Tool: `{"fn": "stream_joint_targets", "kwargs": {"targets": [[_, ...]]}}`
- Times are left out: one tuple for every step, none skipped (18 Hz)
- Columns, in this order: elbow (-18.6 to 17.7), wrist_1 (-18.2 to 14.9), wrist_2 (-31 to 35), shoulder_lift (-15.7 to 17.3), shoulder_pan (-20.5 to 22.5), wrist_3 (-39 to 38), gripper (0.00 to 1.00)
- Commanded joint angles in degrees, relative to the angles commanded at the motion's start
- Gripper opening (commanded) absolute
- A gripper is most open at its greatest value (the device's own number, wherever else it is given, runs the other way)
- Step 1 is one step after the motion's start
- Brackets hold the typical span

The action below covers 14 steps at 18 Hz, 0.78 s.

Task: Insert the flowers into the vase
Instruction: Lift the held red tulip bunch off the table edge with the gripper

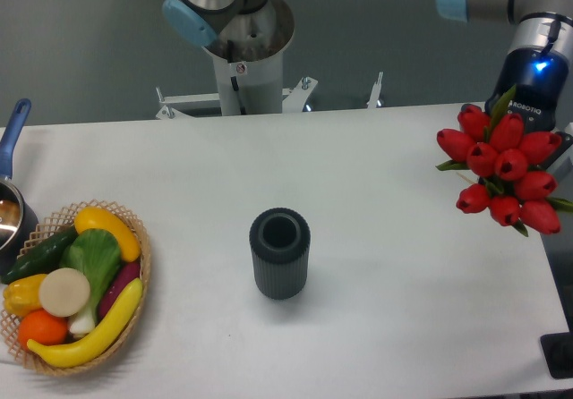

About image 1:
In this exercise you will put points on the dark grey ribbed vase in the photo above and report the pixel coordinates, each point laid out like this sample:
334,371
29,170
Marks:
280,240

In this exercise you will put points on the blue handled saucepan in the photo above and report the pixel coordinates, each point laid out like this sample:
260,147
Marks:
18,219

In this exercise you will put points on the orange fruit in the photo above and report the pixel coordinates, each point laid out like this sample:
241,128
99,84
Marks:
43,328

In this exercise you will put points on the black device at table edge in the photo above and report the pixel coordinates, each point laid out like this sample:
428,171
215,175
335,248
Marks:
557,351

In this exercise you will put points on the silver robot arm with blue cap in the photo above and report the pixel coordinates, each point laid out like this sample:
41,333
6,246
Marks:
204,22

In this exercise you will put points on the green cucumber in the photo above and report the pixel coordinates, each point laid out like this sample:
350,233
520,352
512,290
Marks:
42,258

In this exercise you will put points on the woven wicker basket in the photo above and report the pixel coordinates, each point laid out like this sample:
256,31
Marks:
54,223

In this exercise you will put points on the silver second robot arm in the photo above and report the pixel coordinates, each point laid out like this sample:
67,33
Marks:
542,25

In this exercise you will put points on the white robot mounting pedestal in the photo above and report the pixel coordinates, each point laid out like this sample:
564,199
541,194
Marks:
247,58

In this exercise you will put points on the green bok choy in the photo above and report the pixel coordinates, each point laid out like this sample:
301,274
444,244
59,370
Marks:
96,254

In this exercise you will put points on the yellow bell pepper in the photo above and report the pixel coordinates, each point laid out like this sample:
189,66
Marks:
21,297

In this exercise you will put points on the yellow banana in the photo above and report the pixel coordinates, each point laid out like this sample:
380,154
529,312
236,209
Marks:
95,343

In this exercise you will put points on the red tulip bouquet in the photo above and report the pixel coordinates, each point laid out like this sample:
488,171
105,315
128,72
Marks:
505,159

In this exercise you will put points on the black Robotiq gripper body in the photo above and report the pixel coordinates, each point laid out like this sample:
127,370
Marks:
538,80

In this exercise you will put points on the purple eggplant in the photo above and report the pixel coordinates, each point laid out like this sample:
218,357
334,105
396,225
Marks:
124,276

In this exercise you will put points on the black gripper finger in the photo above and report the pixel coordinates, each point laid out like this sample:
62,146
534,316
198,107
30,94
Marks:
557,148

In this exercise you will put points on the beige round disc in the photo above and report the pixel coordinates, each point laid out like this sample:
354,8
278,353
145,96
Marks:
64,292

